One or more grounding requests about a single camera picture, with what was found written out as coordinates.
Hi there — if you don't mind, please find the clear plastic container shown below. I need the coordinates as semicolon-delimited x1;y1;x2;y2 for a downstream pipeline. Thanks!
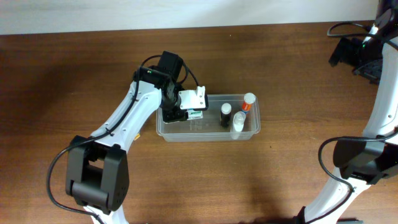
156;94;261;142

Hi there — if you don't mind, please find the dark bottle white cap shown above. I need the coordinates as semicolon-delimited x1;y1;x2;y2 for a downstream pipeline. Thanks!
220;103;232;128

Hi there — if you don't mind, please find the white Calamine lotion bottle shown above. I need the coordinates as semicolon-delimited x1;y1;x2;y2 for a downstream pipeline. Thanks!
230;111;246;140

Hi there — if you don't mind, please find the orange tube white cap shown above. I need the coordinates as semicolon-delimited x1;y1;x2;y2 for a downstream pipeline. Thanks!
241;93;256;114

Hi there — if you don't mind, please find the white Panadol box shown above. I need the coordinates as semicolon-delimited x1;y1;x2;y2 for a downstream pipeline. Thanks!
187;109;203;120

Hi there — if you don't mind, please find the gold lid balm jar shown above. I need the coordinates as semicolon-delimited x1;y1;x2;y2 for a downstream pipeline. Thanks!
134;134;141;141

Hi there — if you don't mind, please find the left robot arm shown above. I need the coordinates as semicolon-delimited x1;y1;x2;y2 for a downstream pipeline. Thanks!
65;51;208;223

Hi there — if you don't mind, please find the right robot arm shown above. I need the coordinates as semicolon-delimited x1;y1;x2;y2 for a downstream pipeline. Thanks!
292;1;397;223

